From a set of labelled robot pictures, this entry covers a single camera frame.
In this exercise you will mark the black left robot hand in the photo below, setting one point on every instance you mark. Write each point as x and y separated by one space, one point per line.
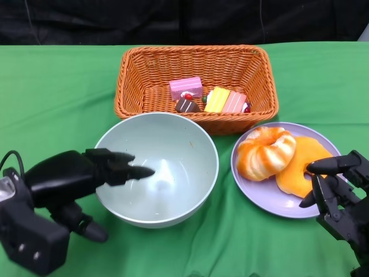
63 176

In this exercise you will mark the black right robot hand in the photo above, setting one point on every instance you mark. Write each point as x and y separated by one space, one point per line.
351 222

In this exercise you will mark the pale green round bowl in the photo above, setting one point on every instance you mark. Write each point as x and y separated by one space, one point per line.
178 150

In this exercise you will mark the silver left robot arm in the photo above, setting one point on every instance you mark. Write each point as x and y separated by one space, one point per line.
5 189

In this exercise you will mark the lavender round plate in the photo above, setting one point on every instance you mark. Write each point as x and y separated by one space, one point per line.
259 196

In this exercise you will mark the orange wicker basket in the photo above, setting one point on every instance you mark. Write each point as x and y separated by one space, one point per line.
138 86

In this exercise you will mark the chocolate brown layered cake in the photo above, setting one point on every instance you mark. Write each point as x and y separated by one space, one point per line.
186 106

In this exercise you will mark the bright pink layered cake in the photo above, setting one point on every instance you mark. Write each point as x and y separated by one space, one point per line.
184 86

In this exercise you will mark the salmon pink cake slice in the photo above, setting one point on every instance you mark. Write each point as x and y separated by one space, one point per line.
235 102

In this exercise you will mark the yellow layered cake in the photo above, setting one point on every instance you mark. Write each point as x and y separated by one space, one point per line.
217 99

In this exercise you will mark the green tablecloth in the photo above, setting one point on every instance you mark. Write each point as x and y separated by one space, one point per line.
57 101

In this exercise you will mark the black backdrop curtain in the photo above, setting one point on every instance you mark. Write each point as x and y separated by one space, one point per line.
115 23

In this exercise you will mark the light grey corner object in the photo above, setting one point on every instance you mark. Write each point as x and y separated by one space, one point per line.
363 34

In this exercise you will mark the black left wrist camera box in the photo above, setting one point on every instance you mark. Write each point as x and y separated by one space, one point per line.
29 239

